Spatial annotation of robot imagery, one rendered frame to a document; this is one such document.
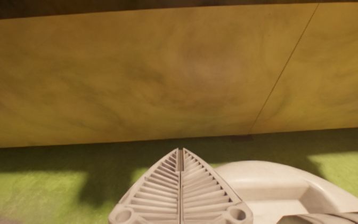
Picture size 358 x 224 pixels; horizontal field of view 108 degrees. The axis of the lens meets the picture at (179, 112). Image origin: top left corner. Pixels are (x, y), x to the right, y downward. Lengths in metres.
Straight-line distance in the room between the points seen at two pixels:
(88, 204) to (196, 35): 0.87
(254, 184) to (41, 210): 0.95
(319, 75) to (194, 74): 0.50
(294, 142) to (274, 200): 0.66
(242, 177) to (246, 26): 0.44
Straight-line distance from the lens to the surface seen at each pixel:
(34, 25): 0.59
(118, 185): 0.86
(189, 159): 0.16
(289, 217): 0.23
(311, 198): 0.55
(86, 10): 0.50
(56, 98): 0.75
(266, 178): 0.48
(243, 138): 0.98
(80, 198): 0.93
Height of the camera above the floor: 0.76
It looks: 45 degrees down
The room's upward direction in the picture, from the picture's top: 3 degrees counter-clockwise
